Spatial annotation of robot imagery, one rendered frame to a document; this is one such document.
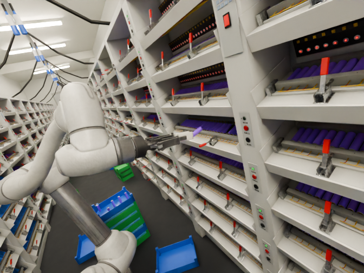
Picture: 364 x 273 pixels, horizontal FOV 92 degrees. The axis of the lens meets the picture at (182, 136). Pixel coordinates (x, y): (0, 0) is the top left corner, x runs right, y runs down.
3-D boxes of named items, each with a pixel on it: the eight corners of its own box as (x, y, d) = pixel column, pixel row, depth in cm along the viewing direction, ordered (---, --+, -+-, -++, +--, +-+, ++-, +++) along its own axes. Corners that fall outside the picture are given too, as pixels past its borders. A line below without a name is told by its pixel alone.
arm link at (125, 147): (109, 136, 60) (127, 132, 63) (114, 161, 62) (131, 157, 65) (115, 140, 52) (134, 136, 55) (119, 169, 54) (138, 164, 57)
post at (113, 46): (166, 200, 206) (104, 36, 152) (162, 196, 214) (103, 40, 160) (180, 191, 215) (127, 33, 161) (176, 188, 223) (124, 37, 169)
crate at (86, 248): (102, 251, 162) (98, 245, 160) (78, 265, 155) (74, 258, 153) (101, 230, 189) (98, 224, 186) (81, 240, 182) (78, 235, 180)
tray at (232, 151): (245, 164, 68) (236, 145, 64) (173, 140, 120) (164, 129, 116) (273, 130, 74) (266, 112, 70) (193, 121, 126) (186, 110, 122)
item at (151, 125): (166, 137, 128) (155, 123, 122) (140, 129, 179) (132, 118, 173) (186, 120, 134) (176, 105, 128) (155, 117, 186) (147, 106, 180)
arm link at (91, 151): (120, 166, 52) (110, 123, 53) (56, 183, 44) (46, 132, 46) (116, 169, 61) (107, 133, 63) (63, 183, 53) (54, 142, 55)
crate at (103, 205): (100, 223, 136) (96, 215, 133) (95, 212, 152) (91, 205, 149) (135, 201, 151) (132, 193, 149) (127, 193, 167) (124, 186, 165)
